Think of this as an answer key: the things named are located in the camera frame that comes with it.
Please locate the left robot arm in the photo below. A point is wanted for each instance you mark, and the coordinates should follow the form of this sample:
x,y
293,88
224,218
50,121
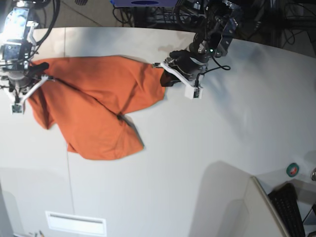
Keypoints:
x,y
212,39

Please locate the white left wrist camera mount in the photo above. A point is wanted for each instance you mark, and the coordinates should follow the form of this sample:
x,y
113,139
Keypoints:
x,y
193,88

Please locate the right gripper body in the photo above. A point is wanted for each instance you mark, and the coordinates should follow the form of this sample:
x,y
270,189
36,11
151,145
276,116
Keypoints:
x,y
26,80

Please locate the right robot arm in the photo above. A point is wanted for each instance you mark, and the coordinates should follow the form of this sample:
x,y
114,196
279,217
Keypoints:
x,y
17,37

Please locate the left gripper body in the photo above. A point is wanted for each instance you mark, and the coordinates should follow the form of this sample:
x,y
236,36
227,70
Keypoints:
x,y
187,63

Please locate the green tape roll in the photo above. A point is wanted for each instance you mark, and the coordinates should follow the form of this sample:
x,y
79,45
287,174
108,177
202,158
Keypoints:
x,y
292,170

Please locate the orange t-shirt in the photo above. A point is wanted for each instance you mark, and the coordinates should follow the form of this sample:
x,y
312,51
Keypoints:
x,y
89,97

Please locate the white table partition panel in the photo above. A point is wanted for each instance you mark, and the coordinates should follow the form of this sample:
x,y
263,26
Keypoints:
x,y
238,208

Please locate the black keyboard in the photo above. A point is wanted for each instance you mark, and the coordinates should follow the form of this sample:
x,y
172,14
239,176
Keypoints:
x,y
284,200

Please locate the white cable slot cover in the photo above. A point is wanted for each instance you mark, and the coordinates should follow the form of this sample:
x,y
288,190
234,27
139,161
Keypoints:
x,y
76,224

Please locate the blue box with oval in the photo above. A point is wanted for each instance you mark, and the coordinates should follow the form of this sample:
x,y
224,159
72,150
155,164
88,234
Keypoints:
x,y
143,3

